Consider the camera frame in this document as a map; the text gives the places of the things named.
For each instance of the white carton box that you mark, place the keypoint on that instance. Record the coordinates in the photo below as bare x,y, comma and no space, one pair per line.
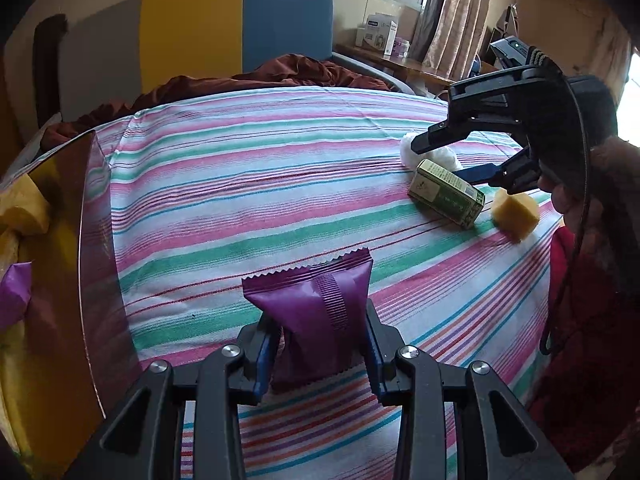
377,35

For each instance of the crumpled white plastic bag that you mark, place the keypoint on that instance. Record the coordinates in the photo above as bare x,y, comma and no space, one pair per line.
407,152

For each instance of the purple snack packet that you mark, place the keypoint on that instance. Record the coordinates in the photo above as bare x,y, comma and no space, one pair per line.
310,305
14,292

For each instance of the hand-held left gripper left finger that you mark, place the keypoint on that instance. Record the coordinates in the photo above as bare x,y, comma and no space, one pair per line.
263,360

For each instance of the small green gold carton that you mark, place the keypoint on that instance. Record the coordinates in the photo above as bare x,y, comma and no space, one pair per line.
445,195

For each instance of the striped bed sheet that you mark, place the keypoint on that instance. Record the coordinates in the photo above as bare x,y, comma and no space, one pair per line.
250,170

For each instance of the brown blanket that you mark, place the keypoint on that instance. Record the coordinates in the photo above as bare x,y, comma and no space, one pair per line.
300,72

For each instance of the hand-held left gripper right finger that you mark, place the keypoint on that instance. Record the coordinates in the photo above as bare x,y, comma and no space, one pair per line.
375,355

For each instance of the red clothing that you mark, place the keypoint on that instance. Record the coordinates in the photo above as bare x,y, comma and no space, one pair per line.
595,360

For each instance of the purple lidded jar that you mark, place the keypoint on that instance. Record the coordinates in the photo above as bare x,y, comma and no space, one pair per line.
401,48

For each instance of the beige patterned curtain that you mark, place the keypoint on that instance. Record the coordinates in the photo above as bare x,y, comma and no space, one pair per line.
457,15

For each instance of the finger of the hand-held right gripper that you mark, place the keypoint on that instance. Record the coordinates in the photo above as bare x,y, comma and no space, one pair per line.
480,171
440,137

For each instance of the gold cardboard box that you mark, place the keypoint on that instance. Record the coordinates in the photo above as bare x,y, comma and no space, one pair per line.
65,260

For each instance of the person's right hand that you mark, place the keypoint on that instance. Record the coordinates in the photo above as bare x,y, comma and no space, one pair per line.
615,200

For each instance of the grey yellow blue headboard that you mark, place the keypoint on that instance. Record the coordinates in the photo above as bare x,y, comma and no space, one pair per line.
200,30

